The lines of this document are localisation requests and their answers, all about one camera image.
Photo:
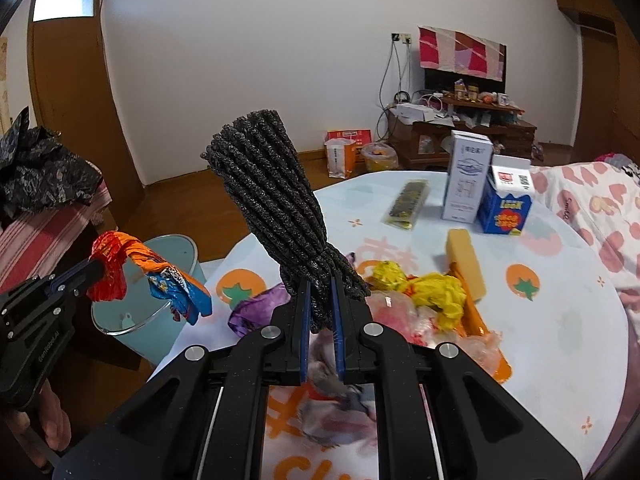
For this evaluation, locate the yellow bin with bag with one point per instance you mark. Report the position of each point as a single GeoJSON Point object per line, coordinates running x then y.
{"type": "Point", "coordinates": [379, 157]}

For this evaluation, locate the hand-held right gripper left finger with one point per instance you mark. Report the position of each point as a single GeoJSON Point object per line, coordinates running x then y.
{"type": "Point", "coordinates": [305, 330]}

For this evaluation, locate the orange cardboard box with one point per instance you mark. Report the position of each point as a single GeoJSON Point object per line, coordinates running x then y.
{"type": "Point", "coordinates": [350, 135]}

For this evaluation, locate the small yellow crumpled wrapper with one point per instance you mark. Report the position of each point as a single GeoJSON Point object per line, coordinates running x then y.
{"type": "Point", "coordinates": [387, 275]}

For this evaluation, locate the person's left hand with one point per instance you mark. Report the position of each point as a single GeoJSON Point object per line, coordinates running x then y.
{"type": "Point", "coordinates": [52, 415]}

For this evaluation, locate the green black snack packet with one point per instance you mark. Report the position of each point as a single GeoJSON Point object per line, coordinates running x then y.
{"type": "Point", "coordinates": [407, 204]}

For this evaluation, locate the wooden wardrobe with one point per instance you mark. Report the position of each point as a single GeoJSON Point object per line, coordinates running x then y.
{"type": "Point", "coordinates": [605, 85]}

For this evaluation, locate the clear red-print plastic bag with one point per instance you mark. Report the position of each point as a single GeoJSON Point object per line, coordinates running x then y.
{"type": "Point", "coordinates": [475, 352]}

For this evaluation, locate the fruit-print white tablecloth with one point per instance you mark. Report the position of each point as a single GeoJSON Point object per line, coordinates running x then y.
{"type": "Point", "coordinates": [550, 360]}

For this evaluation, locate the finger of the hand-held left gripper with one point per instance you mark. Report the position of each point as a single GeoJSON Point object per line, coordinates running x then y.
{"type": "Point", "coordinates": [80, 276]}

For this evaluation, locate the pink plastic bag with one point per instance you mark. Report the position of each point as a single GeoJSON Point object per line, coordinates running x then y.
{"type": "Point", "coordinates": [395, 315]}

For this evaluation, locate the white orange paper bag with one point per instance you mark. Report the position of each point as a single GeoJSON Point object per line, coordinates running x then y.
{"type": "Point", "coordinates": [341, 160]}

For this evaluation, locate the orange blue snack wrapper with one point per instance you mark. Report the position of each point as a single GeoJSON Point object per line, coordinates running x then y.
{"type": "Point", "coordinates": [165, 280]}

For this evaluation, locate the crumpled grey white wrapper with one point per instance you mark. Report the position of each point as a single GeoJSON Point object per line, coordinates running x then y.
{"type": "Point", "coordinates": [332, 410]}

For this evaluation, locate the purple wrapper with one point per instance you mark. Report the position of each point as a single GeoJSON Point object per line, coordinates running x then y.
{"type": "Point", "coordinates": [254, 311]}

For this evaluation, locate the large yellow crumpled wrapper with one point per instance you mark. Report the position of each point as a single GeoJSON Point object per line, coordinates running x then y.
{"type": "Point", "coordinates": [440, 297]}

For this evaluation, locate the yellow sponge block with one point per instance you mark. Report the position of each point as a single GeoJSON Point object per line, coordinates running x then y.
{"type": "Point", "coordinates": [466, 265]}

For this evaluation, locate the wooden television cabinet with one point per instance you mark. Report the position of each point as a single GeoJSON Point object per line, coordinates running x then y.
{"type": "Point", "coordinates": [425, 132]}

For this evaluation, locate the patterned cloth covered television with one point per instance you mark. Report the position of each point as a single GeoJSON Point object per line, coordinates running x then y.
{"type": "Point", "coordinates": [460, 52]}

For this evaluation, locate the dark grey knitted glove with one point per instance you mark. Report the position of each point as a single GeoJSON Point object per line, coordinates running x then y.
{"type": "Point", "coordinates": [280, 200]}

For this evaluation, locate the blue white carton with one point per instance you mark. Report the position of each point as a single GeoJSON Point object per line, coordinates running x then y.
{"type": "Point", "coordinates": [505, 210]}

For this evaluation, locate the wall socket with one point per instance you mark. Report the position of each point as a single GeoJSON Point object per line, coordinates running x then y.
{"type": "Point", "coordinates": [401, 37]}

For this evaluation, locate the pink heart blanket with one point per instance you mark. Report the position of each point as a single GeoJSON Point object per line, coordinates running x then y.
{"type": "Point", "coordinates": [590, 210]}

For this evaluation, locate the tall white carton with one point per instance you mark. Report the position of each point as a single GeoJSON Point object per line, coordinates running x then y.
{"type": "Point", "coordinates": [467, 180]}

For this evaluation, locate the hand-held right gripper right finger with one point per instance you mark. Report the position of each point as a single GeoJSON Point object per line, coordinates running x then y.
{"type": "Point", "coordinates": [337, 330]}

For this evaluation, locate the wooden door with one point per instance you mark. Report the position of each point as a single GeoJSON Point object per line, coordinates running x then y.
{"type": "Point", "coordinates": [75, 85]}

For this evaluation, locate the white flat box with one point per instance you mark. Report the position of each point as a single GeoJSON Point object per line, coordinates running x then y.
{"type": "Point", "coordinates": [412, 111]}

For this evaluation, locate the orange plastic wrapper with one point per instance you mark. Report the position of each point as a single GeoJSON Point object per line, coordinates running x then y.
{"type": "Point", "coordinates": [475, 321]}

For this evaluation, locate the light blue trash bin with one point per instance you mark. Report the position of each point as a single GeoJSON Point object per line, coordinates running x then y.
{"type": "Point", "coordinates": [131, 345]}

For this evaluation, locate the black crumpled plastic bag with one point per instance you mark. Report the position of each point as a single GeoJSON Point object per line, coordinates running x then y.
{"type": "Point", "coordinates": [45, 170]}

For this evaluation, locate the red striped cloth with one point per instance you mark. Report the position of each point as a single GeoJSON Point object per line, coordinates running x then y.
{"type": "Point", "coordinates": [40, 240]}

